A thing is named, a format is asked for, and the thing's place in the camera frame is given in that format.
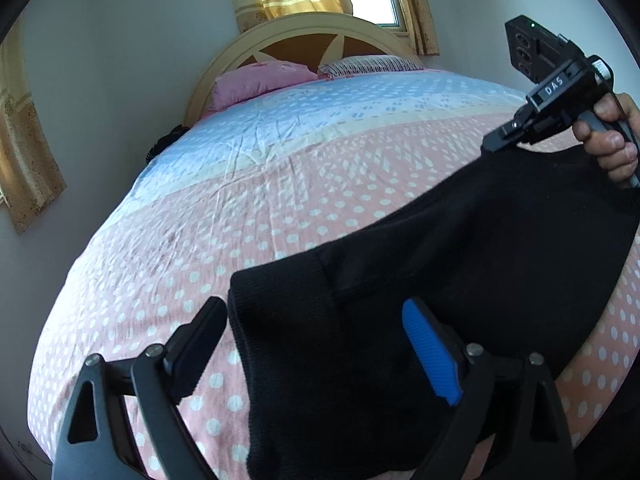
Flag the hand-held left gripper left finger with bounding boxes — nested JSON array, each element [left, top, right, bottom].
[[52, 296, 228, 480]]

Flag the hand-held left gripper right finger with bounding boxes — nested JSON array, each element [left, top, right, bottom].
[[401, 298, 576, 480]]

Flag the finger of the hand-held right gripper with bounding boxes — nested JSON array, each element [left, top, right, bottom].
[[481, 120, 538, 154]]

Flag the black pants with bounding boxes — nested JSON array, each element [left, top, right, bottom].
[[227, 142, 640, 480]]

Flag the person's right hand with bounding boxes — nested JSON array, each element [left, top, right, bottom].
[[572, 91, 640, 191]]

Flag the striped pillow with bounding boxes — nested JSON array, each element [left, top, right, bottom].
[[317, 55, 426, 79]]

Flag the pink and blue dotted bedsheet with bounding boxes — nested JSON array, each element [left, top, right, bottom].
[[27, 67, 640, 480]]

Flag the dark object beside bed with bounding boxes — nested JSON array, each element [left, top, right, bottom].
[[145, 125, 189, 163]]

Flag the cream wooden headboard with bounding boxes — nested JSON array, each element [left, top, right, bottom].
[[184, 12, 426, 128]]

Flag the pink pillow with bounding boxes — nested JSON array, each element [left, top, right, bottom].
[[207, 60, 318, 111]]

